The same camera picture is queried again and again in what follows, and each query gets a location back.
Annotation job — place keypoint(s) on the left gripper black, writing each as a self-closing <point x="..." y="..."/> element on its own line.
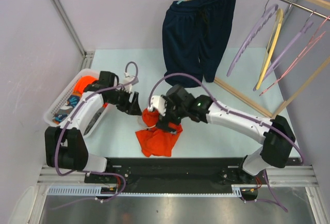
<point x="131" y="108"/>

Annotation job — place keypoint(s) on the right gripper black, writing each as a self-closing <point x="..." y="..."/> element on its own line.
<point x="163" y="122"/>

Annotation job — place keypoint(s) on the orange shorts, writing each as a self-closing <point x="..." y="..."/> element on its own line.
<point x="154" y="141"/>

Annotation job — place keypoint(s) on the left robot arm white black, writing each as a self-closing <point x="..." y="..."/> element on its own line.
<point x="65" y="147"/>

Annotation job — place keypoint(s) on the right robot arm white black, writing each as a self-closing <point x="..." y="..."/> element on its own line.
<point x="275" y="135"/>

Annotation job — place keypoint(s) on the navy blue shorts hanging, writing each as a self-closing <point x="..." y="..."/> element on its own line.
<point x="195" y="35"/>

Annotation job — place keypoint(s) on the purple notched hanger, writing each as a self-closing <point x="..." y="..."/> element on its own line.
<point x="267" y="14"/>

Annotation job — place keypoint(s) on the yellow hanger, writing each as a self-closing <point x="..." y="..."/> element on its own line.
<point x="270" y="47"/>

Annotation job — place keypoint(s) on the pink hanger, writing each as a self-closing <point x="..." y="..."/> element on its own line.
<point x="311" y="43"/>

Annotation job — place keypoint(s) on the white laundry basket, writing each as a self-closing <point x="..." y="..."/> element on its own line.
<point x="65" y="94"/>

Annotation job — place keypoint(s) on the grey garment in basket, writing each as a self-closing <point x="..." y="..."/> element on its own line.
<point x="94" y="121"/>

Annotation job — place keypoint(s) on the blue patterned garment in basket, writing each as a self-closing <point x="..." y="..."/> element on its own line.
<point x="67" y="107"/>

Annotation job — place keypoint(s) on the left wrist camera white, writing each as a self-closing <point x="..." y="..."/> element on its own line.
<point x="129" y="81"/>

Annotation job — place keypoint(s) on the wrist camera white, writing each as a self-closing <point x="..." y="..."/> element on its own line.
<point x="129" y="81"/>
<point x="157" y="103"/>

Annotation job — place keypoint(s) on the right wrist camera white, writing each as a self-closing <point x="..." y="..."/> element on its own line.
<point x="157" y="103"/>

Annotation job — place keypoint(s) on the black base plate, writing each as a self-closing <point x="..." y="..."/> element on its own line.
<point x="180" y="175"/>

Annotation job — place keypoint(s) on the aluminium frame post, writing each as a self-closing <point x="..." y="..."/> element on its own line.
<point x="69" y="26"/>

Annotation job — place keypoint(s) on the white cable duct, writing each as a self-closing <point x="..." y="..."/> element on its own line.
<point x="109" y="191"/>

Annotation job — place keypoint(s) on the wooden clothes rack frame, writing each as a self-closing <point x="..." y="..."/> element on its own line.
<point x="260" y="109"/>

